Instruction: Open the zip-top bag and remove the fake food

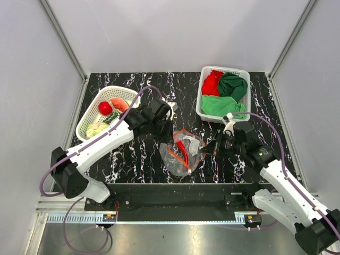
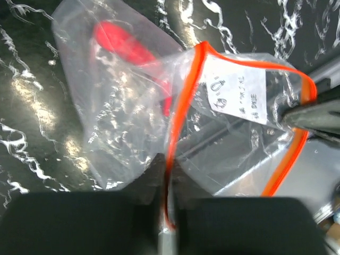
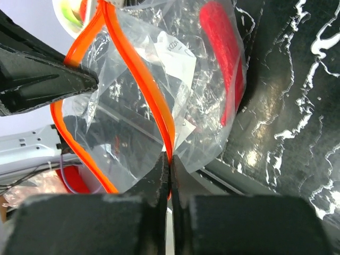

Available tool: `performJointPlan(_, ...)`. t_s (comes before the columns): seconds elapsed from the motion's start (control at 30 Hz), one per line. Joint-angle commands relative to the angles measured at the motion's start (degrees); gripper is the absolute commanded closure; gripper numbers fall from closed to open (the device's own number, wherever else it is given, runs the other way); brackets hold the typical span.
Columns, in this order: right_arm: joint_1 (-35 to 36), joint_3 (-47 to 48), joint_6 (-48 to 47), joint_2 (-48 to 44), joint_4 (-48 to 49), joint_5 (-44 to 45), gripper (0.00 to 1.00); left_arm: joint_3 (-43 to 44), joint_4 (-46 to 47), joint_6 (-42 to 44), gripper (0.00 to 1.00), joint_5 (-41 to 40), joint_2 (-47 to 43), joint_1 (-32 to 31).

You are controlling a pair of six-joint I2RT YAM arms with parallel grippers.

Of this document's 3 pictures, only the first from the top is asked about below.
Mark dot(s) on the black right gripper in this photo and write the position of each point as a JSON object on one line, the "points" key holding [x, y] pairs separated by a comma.
{"points": [[220, 136]]}

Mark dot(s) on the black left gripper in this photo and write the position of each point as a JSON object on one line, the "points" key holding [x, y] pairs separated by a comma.
{"points": [[167, 137]]}

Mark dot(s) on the fake red chili pepper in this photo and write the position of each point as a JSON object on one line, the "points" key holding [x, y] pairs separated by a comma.
{"points": [[182, 148]]}

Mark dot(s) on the clear zip top bag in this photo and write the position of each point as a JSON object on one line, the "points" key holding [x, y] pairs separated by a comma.
{"points": [[173, 158]]}

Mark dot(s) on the fake watermelon slice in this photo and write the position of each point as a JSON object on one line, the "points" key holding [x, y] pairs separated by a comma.
{"points": [[119, 104]]}

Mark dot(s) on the fake green leafy sprig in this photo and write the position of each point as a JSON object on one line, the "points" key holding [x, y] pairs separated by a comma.
{"points": [[111, 117]]}

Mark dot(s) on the fake red strawberry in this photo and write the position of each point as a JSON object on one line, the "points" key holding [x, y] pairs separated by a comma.
{"points": [[105, 108]]}

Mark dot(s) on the fake white cauliflower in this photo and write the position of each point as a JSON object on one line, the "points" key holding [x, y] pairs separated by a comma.
{"points": [[95, 128]]}

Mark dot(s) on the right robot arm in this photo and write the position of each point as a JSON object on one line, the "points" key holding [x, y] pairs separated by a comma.
{"points": [[314, 226]]}

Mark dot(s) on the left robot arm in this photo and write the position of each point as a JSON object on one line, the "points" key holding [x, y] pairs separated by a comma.
{"points": [[68, 166]]}

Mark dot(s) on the light green cloth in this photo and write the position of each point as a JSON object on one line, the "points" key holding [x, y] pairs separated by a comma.
{"points": [[221, 106]]}

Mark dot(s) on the red cloth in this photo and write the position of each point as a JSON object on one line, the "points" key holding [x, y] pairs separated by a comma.
{"points": [[210, 84]]}

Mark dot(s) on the dark green cloth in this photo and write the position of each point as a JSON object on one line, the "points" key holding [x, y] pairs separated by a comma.
{"points": [[231, 85]]}

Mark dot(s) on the white oval perforated basket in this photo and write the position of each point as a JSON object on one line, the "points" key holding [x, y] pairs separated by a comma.
{"points": [[92, 113]]}

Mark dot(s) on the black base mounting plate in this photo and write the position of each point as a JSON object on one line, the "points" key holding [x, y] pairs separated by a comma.
{"points": [[177, 203]]}

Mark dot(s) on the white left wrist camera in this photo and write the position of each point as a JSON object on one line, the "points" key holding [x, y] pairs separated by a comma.
{"points": [[173, 105]]}

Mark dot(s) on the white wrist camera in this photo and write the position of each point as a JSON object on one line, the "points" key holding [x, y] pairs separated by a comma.
{"points": [[229, 122], [173, 105]]}

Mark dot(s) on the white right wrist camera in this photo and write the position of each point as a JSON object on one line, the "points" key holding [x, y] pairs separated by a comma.
{"points": [[229, 122]]}

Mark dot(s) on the white slotted cable duct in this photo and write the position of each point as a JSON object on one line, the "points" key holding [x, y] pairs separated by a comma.
{"points": [[86, 218]]}

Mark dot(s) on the left aluminium frame post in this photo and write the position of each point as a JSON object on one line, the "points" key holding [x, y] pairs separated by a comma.
{"points": [[52, 18]]}

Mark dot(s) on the aluminium frame post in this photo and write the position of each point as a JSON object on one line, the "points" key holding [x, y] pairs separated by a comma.
{"points": [[52, 18], [311, 4]]}

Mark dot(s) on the right aluminium frame post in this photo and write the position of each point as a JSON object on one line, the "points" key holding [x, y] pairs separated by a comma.
{"points": [[311, 4]]}

